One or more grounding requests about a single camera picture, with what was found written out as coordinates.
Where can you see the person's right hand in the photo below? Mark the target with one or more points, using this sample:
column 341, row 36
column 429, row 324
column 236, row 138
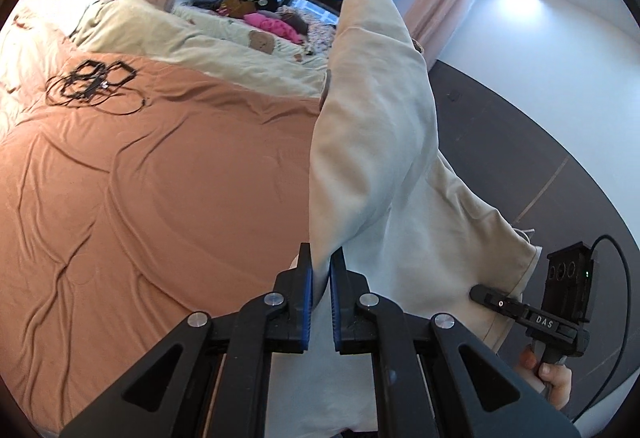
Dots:
column 557, row 383

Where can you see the brown plush toy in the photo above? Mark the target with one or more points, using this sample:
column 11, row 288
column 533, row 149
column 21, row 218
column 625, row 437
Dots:
column 235, row 5

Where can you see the cream pants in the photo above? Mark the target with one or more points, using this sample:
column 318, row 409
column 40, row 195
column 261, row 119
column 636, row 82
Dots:
column 375, row 143

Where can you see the white pillow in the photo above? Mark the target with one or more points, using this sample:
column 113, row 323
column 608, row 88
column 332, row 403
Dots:
column 40, row 28

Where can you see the floral cloth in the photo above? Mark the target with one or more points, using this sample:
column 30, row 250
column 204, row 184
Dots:
column 320, row 33

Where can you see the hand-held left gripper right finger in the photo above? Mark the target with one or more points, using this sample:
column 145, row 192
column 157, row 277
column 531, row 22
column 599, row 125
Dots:
column 336, row 298

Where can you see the orange bed sheet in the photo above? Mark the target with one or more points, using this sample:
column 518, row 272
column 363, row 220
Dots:
column 150, row 193

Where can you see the cream quilt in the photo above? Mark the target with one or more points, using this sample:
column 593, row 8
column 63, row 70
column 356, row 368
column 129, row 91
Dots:
column 200, row 43

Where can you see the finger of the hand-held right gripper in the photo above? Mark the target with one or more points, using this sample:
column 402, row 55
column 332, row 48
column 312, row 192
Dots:
column 492, row 300

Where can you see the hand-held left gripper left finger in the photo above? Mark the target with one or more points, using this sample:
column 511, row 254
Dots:
column 307, row 288

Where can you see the pink cloth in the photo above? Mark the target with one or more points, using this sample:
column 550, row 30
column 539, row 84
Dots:
column 270, row 23

